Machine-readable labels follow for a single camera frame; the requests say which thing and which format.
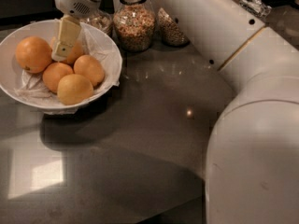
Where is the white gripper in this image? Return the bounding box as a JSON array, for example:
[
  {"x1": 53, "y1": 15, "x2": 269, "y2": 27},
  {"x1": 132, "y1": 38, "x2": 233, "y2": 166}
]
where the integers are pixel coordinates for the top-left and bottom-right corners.
[{"x1": 51, "y1": 0, "x2": 99, "y2": 62}]

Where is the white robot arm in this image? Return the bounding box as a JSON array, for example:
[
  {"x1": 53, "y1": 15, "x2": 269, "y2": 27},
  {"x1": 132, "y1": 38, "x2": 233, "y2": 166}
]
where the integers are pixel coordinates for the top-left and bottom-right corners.
[{"x1": 44, "y1": 0, "x2": 299, "y2": 224}]

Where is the white bowl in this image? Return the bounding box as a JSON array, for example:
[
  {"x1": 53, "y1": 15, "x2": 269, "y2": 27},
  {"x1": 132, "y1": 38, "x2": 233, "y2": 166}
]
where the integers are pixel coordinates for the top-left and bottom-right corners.
[{"x1": 0, "y1": 19, "x2": 123, "y2": 111}]

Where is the glass jar with pale nuts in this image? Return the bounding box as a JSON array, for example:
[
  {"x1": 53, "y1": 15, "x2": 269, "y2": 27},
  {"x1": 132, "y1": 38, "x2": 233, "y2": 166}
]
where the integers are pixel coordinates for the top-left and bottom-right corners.
[{"x1": 80, "y1": 9, "x2": 113, "y2": 36}]

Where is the glass jar with mixed cereal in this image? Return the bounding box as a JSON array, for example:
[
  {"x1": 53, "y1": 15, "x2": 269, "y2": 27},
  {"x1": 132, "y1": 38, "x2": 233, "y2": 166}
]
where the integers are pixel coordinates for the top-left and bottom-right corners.
[{"x1": 113, "y1": 0, "x2": 156, "y2": 52}]

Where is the white paper liner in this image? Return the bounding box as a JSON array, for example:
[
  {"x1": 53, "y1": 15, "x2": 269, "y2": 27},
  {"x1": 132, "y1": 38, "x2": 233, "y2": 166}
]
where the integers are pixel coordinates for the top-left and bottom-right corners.
[{"x1": 13, "y1": 20, "x2": 123, "y2": 116}]

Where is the yellowish orange at front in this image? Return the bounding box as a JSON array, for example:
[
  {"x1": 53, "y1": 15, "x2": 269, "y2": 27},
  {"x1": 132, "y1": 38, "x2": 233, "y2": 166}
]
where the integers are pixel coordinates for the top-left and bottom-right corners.
[{"x1": 57, "y1": 74, "x2": 93, "y2": 105}]

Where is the glass jar with round grains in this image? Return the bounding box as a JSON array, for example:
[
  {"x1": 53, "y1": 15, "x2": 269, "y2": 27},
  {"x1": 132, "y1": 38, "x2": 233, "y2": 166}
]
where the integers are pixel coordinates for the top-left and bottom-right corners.
[{"x1": 157, "y1": 7, "x2": 189, "y2": 47}]

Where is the clear plastic wrapped packet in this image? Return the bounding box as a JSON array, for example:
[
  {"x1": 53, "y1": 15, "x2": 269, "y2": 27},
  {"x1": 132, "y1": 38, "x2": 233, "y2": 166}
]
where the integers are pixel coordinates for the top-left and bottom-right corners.
[{"x1": 234, "y1": 0, "x2": 272, "y2": 18}]

